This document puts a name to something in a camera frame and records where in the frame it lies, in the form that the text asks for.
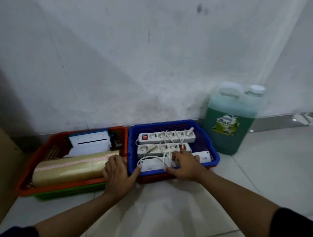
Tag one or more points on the person's right hand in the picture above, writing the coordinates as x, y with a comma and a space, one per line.
185, 166

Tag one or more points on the person's left hand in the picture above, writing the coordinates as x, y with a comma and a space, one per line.
117, 175

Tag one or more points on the blue plastic basket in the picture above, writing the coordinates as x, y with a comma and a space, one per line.
205, 144

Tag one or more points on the red plastic basket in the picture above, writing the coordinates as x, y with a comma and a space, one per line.
39, 156
156, 177

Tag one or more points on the white power strip red switch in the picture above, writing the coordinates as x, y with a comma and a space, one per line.
161, 137
151, 149

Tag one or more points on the white paper roll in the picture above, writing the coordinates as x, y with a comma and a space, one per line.
90, 147

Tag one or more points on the blue framed white board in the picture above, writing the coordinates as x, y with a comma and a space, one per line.
90, 139

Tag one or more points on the clear yellowish tape roll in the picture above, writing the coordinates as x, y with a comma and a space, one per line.
71, 168

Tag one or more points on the green plastic basket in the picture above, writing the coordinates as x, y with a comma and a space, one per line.
68, 191

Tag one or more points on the green dish soap jug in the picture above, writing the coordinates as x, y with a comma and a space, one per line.
227, 127

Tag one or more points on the person's left forearm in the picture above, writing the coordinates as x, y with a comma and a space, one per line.
80, 214

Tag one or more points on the person's right forearm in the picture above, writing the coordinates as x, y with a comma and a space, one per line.
239, 202

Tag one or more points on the person's black left sleeve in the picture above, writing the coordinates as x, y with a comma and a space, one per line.
19, 232

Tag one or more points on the person's black sleeve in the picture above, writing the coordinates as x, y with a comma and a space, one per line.
291, 223
19, 232

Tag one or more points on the person's black right sleeve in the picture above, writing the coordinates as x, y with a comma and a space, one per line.
291, 223

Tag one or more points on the brown cardboard panel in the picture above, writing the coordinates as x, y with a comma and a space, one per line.
9, 175

